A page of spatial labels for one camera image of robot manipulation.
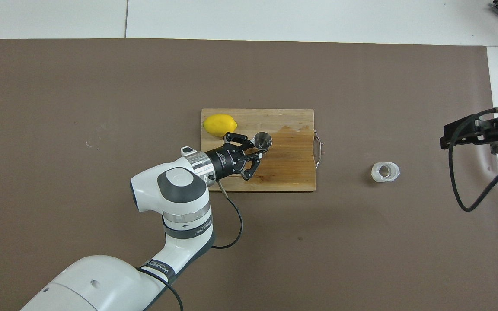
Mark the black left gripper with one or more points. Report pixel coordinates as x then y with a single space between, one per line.
227 162

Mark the steel cocktail jigger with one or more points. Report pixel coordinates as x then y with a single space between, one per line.
263 141

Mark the clear plastic cup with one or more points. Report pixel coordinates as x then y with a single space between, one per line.
376 172

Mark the yellow lemon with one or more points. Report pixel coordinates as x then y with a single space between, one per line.
219 125

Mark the wooden cutting board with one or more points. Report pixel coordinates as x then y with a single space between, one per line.
283 172

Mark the brown paper table mat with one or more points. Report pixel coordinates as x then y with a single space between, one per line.
102 86

